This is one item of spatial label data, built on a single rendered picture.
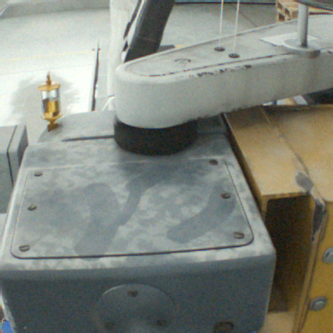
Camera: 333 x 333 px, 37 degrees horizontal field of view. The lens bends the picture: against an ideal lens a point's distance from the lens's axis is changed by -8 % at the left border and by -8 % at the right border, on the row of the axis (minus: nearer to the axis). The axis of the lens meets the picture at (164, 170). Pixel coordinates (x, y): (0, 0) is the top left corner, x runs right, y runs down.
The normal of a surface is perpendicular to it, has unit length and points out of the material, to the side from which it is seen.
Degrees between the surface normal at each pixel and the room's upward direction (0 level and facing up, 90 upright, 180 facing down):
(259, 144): 0
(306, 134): 0
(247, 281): 90
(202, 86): 90
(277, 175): 0
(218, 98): 90
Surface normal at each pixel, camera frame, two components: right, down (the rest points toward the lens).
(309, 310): 0.10, 0.49
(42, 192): -0.02, -0.87
